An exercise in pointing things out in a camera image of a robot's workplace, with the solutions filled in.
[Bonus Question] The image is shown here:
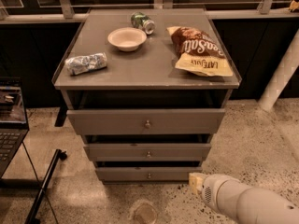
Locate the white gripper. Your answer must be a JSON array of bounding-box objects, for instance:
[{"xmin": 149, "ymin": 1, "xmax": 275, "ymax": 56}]
[{"xmin": 189, "ymin": 173, "xmax": 242, "ymax": 214}]

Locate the grey bottom drawer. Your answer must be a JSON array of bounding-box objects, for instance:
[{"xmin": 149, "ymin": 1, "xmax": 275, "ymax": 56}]
[{"xmin": 95, "ymin": 167, "xmax": 202, "ymax": 182}]

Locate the grey drawer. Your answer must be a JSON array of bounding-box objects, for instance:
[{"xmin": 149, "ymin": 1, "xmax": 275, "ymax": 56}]
[
  {"xmin": 67, "ymin": 108, "xmax": 225, "ymax": 135},
  {"xmin": 84, "ymin": 143, "xmax": 211, "ymax": 161},
  {"xmin": 95, "ymin": 167, "xmax": 202, "ymax": 182}
]

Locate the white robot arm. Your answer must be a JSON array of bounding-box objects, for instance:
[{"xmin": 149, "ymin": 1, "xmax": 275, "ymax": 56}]
[{"xmin": 189, "ymin": 173, "xmax": 299, "ymax": 224}]

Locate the grey middle drawer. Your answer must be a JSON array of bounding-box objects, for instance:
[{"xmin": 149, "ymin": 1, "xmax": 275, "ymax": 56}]
[{"xmin": 84, "ymin": 143, "xmax": 211, "ymax": 161}]

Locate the grey top drawer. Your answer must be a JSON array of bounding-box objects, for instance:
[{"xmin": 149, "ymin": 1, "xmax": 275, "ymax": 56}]
[{"xmin": 67, "ymin": 108, "xmax": 225, "ymax": 135}]

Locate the grey three-drawer cabinet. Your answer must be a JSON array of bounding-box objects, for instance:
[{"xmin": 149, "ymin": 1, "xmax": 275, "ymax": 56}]
[{"xmin": 51, "ymin": 7, "xmax": 243, "ymax": 185}]

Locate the brown yellow chip bag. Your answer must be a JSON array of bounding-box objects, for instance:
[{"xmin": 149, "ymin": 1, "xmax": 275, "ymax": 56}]
[{"xmin": 167, "ymin": 26, "xmax": 233, "ymax": 77}]

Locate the white diagonal pole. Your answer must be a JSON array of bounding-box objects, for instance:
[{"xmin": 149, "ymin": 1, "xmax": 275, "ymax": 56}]
[{"xmin": 258, "ymin": 29, "xmax": 299, "ymax": 111}]

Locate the crumpled blue white bag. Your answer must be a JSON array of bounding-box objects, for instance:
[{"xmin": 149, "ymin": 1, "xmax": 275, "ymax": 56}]
[{"xmin": 64, "ymin": 53, "xmax": 107, "ymax": 76}]

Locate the green soda can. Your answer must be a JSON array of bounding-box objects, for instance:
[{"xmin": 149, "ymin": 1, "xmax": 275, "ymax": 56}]
[{"xmin": 131, "ymin": 12, "xmax": 155, "ymax": 35}]

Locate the black laptop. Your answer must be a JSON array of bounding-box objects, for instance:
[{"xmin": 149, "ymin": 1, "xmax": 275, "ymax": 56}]
[{"xmin": 0, "ymin": 77, "xmax": 29, "ymax": 177}]

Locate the metal railing with glass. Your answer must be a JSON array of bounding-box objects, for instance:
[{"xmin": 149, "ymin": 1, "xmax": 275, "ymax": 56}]
[{"xmin": 0, "ymin": 0, "xmax": 299, "ymax": 23}]

